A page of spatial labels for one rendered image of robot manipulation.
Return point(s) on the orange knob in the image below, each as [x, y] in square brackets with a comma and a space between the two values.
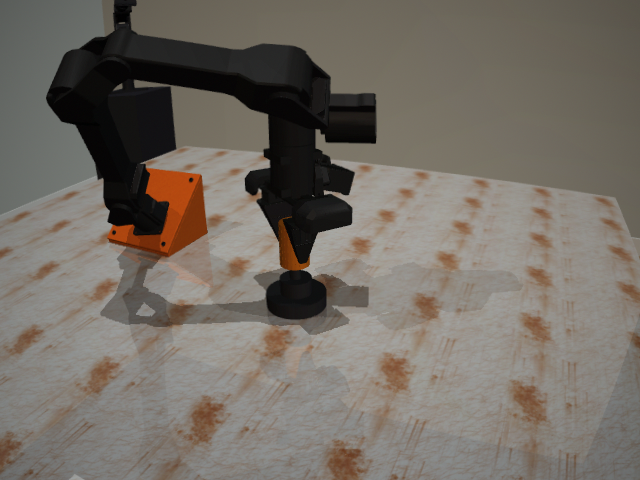
[287, 256]

